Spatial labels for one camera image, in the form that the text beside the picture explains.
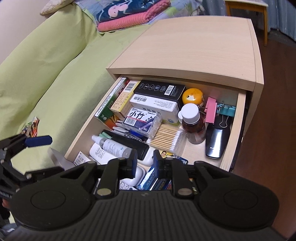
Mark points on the clear pack cotton swabs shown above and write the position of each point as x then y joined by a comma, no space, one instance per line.
169,138

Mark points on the patchwork quilt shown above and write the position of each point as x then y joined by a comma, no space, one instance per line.
177,9

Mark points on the black product box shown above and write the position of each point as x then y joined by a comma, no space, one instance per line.
163,90

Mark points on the brown medicine bottle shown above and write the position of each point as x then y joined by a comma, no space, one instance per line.
193,123

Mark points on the wooden chair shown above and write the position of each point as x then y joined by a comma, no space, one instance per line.
249,9

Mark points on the beige pillow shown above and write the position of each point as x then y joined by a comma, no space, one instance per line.
54,5

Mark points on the white medicine box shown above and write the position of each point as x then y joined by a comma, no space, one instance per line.
167,109

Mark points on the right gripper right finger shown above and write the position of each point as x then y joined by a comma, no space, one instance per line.
179,174

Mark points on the yellow medicine box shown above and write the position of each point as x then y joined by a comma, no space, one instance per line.
122,105

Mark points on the red battery blister pack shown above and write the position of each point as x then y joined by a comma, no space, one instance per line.
31,128

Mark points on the light wood nightstand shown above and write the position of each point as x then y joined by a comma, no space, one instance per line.
220,50

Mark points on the pink folded blanket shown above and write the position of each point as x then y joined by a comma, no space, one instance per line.
134,19

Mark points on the cotton swab box blue label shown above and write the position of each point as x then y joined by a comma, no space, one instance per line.
143,122

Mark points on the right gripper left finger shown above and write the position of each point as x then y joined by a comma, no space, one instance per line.
111,173

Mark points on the white tube bottle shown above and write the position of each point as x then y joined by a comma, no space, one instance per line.
99,155

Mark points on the green orange long box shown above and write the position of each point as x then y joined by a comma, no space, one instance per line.
104,112

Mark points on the black glossy device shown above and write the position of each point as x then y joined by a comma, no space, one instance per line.
217,136

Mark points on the pink binder clip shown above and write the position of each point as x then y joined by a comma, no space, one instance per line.
210,109

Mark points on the black case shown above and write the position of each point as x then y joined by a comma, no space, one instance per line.
141,147

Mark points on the clear spray bottle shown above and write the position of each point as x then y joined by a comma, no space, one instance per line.
112,147

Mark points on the drawer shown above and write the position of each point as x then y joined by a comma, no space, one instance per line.
78,153

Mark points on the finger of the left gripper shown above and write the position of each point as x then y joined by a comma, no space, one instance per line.
12,146
38,141

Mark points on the blue large battery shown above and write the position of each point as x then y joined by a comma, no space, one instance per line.
150,179

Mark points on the teal binder clip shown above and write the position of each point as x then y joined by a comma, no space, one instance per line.
224,115

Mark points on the navy patterned blanket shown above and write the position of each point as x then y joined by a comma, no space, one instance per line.
119,9

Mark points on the blue starry curtain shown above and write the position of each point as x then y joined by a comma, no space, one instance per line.
281,15

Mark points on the orange round container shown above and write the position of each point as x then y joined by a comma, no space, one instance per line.
193,95

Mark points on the green sofa cover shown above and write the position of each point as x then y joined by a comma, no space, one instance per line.
58,74

